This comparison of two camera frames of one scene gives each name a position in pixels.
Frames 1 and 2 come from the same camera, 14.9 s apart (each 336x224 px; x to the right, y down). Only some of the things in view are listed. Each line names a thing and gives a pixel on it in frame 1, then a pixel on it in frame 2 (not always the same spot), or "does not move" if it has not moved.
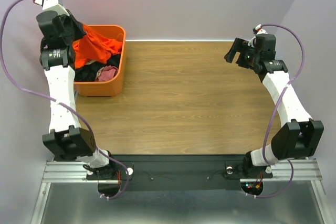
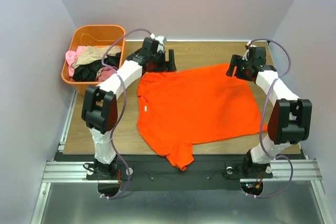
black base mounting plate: [144, 173] does not move
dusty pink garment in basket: [107, 73] does not move
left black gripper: [77, 28] → [165, 64]
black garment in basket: [88, 73] does not move
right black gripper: [242, 53] → [237, 69]
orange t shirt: [92, 46] → [178, 109]
